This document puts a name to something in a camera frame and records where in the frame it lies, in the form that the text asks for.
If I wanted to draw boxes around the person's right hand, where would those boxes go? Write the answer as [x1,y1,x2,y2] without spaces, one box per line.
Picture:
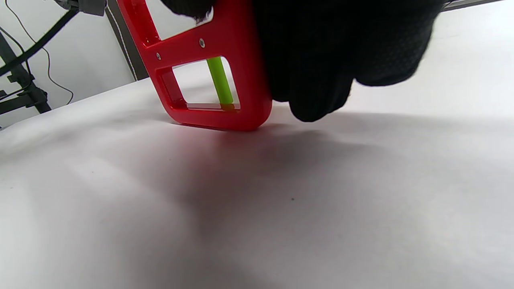
[161,0,446,123]

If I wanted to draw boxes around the rainbow hammer bench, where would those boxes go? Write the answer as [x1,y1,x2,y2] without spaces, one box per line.
[116,0,273,132]

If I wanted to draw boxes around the black tripod stand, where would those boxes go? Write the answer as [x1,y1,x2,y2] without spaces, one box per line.
[0,30,53,117]

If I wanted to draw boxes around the black cable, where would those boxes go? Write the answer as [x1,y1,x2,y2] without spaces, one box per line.
[0,8,81,77]

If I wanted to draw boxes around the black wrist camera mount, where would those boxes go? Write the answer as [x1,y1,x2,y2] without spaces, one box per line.
[54,0,107,16]

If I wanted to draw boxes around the green peg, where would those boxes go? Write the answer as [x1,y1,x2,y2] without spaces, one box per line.
[207,56,235,111]

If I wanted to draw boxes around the thin black wire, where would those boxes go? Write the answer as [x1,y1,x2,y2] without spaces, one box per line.
[4,0,75,106]

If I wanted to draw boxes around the dark vertical post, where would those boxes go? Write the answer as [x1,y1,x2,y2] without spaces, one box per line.
[105,0,149,82]

